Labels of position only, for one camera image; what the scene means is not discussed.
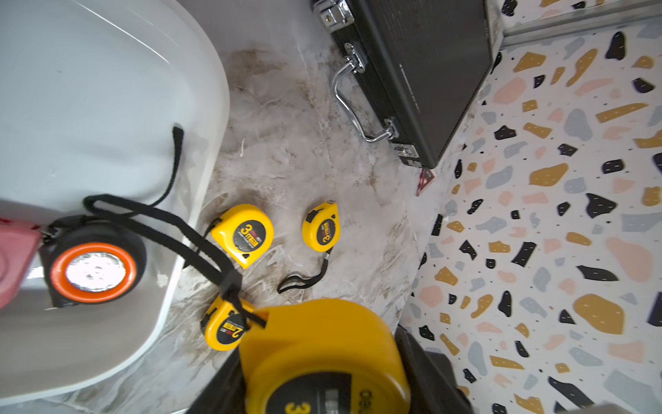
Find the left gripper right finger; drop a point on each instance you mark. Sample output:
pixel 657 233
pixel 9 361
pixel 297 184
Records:
pixel 433 386

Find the black ribbed carrying case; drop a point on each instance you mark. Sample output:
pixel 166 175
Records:
pixel 411 71

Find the white plastic storage box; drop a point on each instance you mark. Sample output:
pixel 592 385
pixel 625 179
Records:
pixel 127 98

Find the yellow 3.5m tape measure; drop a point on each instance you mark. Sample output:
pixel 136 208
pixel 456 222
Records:
pixel 323 356

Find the pink tape measure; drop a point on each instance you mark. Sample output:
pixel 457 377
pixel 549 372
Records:
pixel 19 243

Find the yellow 3m tape measure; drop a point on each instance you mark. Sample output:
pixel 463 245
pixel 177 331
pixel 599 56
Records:
pixel 321 231
pixel 244 232

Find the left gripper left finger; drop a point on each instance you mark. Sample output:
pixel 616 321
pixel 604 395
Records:
pixel 225 394

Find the yellow 2m tape measure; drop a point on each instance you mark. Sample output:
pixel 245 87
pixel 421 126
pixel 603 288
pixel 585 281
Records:
pixel 222 325

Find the orange black tape measure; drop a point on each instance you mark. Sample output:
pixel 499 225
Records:
pixel 100 256

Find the small red triangular card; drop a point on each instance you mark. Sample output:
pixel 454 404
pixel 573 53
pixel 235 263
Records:
pixel 426 177

